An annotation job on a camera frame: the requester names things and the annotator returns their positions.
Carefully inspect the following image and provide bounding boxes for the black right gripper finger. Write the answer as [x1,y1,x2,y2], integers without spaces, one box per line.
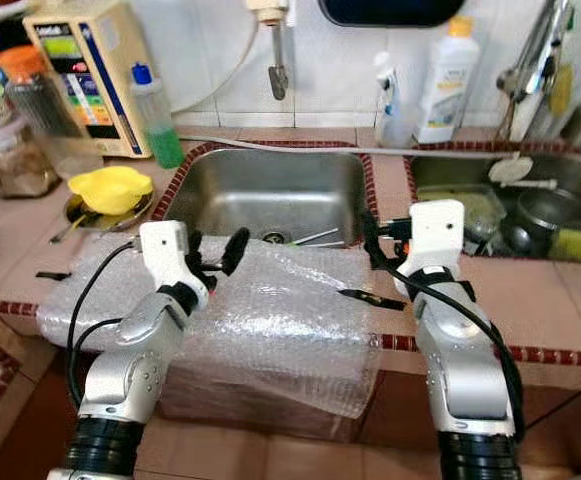
[357,208,388,269]

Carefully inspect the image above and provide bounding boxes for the chrome kitchen faucet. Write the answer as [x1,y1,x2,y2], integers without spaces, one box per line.
[495,0,581,141]

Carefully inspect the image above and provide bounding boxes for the thin steel chopstick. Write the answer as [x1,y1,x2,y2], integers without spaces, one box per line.
[285,229,340,246]

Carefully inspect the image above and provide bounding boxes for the small steel plate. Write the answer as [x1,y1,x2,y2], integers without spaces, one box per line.
[65,192,156,233]

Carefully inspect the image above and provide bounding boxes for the large steel sink basin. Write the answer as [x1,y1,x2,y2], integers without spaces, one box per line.
[165,148,371,249]

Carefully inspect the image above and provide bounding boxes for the clear bubble wrap sheet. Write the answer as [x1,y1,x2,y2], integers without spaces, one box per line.
[35,232,386,421]

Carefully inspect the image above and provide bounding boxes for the cluttered steel sink basin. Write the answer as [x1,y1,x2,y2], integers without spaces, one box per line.
[408,152,581,266]

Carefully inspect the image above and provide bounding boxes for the green plastic container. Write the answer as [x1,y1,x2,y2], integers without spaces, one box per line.
[415,185,509,241]

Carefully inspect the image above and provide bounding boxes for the green liquid bottle blue cap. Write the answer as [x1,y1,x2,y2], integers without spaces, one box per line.
[130,63,186,169]

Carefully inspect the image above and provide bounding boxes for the thin steel spoon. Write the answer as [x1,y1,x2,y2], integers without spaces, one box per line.
[55,212,91,245]

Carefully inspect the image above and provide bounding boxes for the white round sink strainer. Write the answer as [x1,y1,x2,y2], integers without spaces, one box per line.
[488,155,559,191]

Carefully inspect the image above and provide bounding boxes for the small white spray bottle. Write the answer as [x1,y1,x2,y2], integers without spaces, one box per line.
[373,52,419,149]

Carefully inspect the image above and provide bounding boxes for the small steel pot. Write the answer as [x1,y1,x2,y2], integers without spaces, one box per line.
[500,188,581,256]

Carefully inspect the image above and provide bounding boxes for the white detergent bottle yellow cap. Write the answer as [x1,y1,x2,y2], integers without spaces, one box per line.
[415,15,481,144]

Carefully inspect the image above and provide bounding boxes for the cream water ioniser machine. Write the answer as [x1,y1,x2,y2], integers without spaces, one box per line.
[23,0,151,159]

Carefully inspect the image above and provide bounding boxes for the pink lid jar brown contents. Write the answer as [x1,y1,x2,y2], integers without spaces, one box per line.
[0,115,61,198]

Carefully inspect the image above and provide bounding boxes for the clear jar orange lid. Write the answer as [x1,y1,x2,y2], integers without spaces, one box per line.
[0,45,96,179]

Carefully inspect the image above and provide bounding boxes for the yellow green sponge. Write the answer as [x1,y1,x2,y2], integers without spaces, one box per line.
[545,60,577,116]

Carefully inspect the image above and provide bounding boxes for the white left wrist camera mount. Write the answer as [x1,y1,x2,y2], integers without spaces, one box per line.
[138,220,203,293]

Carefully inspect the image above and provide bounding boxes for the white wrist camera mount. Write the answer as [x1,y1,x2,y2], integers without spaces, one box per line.
[408,198,466,291]
[138,220,203,293]

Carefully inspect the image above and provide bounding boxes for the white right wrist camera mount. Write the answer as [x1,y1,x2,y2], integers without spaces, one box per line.
[408,198,466,291]

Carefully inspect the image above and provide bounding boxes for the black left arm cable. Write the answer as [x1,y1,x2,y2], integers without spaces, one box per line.
[66,240,143,411]

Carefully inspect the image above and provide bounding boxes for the cream wall tap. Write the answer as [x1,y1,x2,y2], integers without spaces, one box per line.
[245,0,296,101]

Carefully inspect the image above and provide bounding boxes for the black rounded wall panel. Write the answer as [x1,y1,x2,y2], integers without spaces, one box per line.
[318,0,469,28]

